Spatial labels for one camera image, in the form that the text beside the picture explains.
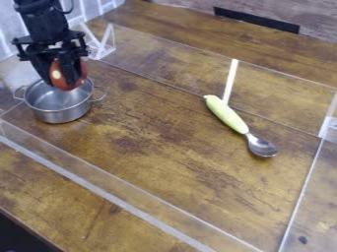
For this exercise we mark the green handled metal spoon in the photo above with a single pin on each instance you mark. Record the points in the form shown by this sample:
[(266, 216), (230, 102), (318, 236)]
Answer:
[(258, 146)]

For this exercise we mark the clear acrylic barrier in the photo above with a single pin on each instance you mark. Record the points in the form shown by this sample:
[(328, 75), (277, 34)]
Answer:
[(190, 229), (312, 230)]

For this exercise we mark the silver metal pot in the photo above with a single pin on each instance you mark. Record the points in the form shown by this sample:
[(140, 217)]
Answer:
[(55, 106)]

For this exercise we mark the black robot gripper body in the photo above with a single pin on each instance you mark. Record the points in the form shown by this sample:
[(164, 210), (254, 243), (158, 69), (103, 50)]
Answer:
[(51, 40)]

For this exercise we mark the clear acrylic front barrier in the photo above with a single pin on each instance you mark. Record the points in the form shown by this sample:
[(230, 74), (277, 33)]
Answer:
[(190, 229)]

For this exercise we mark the clear acrylic triangle stand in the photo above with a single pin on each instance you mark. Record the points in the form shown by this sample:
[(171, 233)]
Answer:
[(100, 47)]

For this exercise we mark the clear acrylic right barrier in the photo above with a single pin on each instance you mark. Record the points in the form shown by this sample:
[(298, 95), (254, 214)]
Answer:
[(312, 230)]

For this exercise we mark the red toy mushroom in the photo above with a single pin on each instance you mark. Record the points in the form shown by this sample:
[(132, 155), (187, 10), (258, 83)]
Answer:
[(57, 78)]

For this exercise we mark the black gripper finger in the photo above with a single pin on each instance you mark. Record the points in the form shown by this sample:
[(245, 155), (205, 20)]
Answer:
[(41, 64), (71, 68)]

